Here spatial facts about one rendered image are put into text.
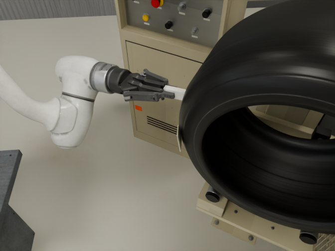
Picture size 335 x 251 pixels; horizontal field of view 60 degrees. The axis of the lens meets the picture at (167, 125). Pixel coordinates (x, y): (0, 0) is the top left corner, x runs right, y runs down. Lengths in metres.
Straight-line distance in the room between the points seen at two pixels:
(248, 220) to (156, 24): 1.00
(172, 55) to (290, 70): 1.03
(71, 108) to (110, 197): 1.13
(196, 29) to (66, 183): 1.29
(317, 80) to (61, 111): 0.66
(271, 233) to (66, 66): 0.81
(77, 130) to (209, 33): 0.78
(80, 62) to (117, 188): 1.20
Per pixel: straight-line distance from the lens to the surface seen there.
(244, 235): 1.86
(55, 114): 0.89
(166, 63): 1.54
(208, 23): 1.38
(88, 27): 3.47
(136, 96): 0.80
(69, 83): 0.92
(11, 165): 1.43
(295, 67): 0.52
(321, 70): 0.52
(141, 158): 2.08
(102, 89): 0.88
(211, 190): 0.90
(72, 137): 0.92
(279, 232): 1.03
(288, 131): 1.10
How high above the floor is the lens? 1.71
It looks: 49 degrees down
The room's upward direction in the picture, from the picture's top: straight up
